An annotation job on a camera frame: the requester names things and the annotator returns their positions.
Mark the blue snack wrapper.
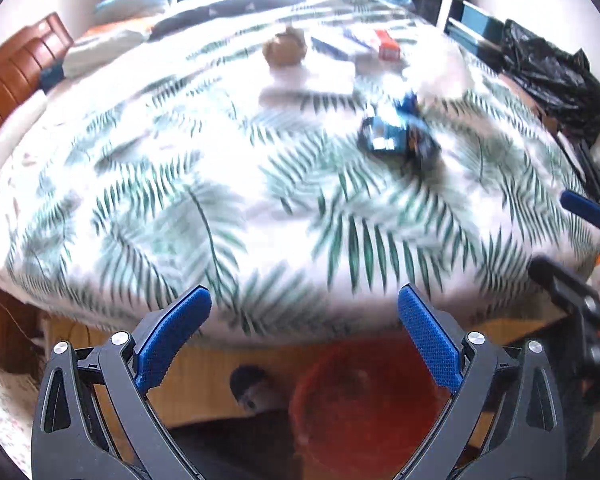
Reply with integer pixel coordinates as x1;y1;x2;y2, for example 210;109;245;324
358;91;441;171

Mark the blue white Amoxicillin box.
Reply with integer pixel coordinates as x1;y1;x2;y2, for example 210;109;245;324
311;29;373;62

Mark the red plastic trash bin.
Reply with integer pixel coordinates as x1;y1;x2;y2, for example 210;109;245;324
289;335;450;479

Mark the navy grey socked foot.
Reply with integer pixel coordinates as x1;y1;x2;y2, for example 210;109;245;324
230;364;289;415

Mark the palm leaf print bedspread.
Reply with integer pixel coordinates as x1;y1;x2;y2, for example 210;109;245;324
0;0;600;344

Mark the black plastic bag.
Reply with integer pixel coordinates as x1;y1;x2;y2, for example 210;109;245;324
501;20;600;145

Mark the brown wooden headboard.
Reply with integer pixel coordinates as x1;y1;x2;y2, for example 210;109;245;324
0;13;73;128

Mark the white pillow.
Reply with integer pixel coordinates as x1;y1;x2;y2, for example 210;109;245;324
62;29;150;79

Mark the red orange ointment box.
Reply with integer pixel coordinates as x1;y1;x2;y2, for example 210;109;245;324
375;29;401;62

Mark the dark navy pillow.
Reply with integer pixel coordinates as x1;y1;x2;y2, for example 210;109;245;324
148;0;306;41

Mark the brown crumpled paper ball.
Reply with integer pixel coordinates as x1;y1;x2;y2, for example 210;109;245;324
262;26;308;68

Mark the light blue folded blanket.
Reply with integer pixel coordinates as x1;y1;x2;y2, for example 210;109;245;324
94;0;178;25

